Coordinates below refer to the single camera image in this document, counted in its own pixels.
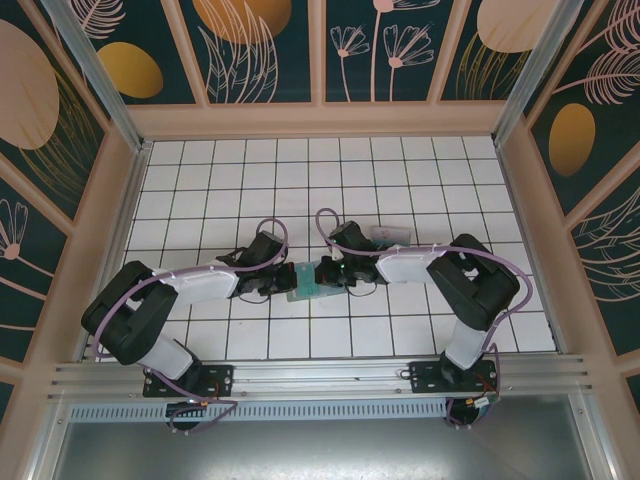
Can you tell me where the green card holder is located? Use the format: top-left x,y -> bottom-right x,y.
285,262 -> 347,304

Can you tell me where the grey metal sheet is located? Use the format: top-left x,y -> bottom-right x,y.
49,418 -> 596,480

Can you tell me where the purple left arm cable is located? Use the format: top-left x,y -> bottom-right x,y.
91,218 -> 291,359

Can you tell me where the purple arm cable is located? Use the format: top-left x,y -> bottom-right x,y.
91,218 -> 291,359
314,207 -> 532,362

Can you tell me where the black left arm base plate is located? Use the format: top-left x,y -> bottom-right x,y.
143,364 -> 236,399

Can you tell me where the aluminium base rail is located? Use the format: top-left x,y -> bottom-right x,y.
47,353 -> 596,401

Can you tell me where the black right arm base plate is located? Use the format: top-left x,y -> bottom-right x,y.
408,360 -> 501,396

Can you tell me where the white slotted cable duct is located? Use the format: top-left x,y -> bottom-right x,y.
67,402 -> 451,422

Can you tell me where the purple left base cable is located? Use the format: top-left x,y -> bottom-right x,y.
149,378 -> 236,434

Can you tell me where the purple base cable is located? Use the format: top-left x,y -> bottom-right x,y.
149,378 -> 236,434
446,397 -> 475,431

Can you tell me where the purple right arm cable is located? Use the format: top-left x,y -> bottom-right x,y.
314,207 -> 532,362

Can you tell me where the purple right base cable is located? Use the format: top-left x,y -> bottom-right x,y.
446,397 -> 475,431

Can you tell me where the aluminium corner post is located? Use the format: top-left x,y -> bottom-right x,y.
492,0 -> 591,147
42,0 -> 152,154

